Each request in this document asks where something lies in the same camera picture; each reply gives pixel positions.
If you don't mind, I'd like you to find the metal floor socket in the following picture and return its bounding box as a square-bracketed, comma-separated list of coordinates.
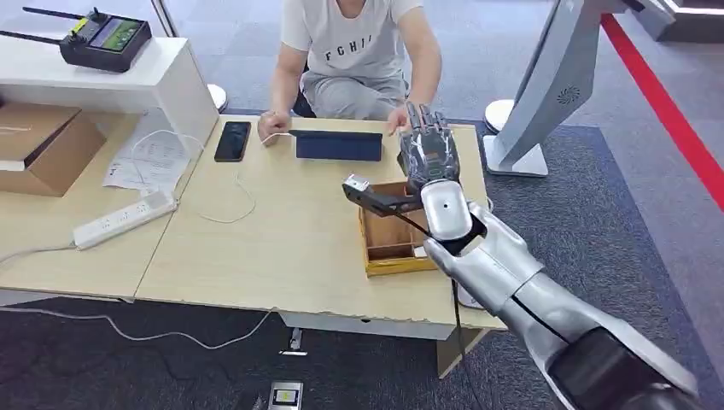
[266, 381, 305, 410]

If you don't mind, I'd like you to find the small metal floor bracket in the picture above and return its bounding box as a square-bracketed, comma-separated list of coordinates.
[277, 326, 309, 358]

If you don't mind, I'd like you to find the white shelf unit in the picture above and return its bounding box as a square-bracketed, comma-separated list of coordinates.
[0, 34, 220, 156]

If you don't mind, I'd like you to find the white charging cable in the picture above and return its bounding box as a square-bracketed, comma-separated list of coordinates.
[130, 128, 293, 226]

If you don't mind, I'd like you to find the person's right hand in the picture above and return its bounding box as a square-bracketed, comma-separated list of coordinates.
[257, 110, 293, 147]

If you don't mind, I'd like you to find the black smartphone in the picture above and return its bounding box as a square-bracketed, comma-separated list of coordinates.
[213, 120, 252, 164]

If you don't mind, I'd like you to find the person's hand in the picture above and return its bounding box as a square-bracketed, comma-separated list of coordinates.
[386, 105, 412, 137]
[257, 110, 293, 147]

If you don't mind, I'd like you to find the dark blue tablet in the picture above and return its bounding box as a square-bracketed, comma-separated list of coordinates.
[288, 129, 384, 163]

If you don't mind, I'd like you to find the metal pole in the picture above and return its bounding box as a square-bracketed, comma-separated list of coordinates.
[149, 0, 180, 39]

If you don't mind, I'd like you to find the person's left hand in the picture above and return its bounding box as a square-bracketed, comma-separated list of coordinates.
[386, 105, 412, 137]

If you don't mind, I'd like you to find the brown cardboard box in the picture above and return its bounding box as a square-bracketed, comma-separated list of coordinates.
[0, 102, 108, 198]

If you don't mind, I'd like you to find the black remote controller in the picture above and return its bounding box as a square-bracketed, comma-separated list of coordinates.
[0, 6, 153, 74]

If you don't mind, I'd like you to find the wooden desk leg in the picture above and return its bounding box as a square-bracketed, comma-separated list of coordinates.
[435, 326, 491, 380]

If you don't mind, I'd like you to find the round white floor base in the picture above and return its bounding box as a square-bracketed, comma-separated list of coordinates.
[483, 98, 517, 135]
[206, 83, 229, 113]

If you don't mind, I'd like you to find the white paper slip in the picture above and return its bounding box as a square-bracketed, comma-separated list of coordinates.
[455, 283, 487, 311]

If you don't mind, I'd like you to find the printed paper sheet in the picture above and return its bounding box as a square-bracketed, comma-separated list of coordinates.
[102, 108, 195, 195]

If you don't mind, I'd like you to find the person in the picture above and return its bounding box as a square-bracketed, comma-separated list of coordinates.
[257, 0, 444, 147]

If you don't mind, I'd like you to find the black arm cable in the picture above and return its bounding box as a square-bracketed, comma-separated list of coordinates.
[390, 210, 569, 410]

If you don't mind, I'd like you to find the dark lit platform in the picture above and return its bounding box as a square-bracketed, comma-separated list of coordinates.
[656, 0, 724, 44]

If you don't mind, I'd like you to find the black chair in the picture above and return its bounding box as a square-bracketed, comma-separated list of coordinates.
[291, 89, 318, 120]

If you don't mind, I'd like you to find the silver standing kiosk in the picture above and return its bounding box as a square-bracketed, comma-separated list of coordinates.
[482, 0, 678, 179]

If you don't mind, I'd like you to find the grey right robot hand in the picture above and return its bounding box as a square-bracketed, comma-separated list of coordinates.
[398, 102, 461, 192]

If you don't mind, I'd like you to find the wooden card box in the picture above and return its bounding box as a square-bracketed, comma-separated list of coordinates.
[358, 180, 491, 278]

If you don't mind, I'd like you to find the white power strip cord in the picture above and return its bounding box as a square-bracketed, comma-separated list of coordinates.
[0, 243, 78, 266]

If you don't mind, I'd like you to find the white power strip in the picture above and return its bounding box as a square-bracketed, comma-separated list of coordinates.
[72, 190, 178, 252]

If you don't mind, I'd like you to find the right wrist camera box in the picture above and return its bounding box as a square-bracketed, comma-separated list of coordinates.
[341, 173, 425, 220]

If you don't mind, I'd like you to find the white floor cable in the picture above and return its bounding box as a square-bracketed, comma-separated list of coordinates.
[0, 305, 275, 351]

